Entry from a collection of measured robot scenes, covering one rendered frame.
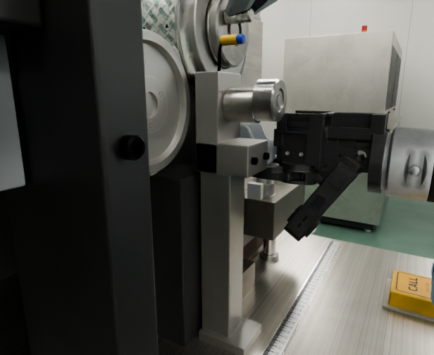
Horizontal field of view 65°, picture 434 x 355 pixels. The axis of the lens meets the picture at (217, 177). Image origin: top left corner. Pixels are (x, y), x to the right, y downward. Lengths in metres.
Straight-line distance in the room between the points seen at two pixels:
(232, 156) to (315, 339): 0.25
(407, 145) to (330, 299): 0.26
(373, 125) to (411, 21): 4.54
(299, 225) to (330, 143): 0.11
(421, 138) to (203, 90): 0.22
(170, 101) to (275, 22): 4.98
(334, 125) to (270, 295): 0.26
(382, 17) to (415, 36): 0.45
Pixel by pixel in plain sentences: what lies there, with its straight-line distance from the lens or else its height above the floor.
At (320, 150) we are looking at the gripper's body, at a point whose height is 1.12.
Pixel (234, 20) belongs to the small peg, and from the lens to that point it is 0.37.
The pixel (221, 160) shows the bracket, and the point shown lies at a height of 1.12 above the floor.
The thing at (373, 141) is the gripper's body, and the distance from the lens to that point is 0.39.
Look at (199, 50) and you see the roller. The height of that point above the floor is 1.23.
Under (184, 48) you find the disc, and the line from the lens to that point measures 0.35.
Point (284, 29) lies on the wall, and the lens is 5.22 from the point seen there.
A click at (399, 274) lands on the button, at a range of 0.59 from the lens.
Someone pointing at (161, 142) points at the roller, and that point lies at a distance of 0.32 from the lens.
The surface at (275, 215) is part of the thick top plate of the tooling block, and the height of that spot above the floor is 1.01.
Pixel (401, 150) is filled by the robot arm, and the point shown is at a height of 1.13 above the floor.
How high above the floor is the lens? 1.18
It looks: 14 degrees down
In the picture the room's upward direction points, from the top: straight up
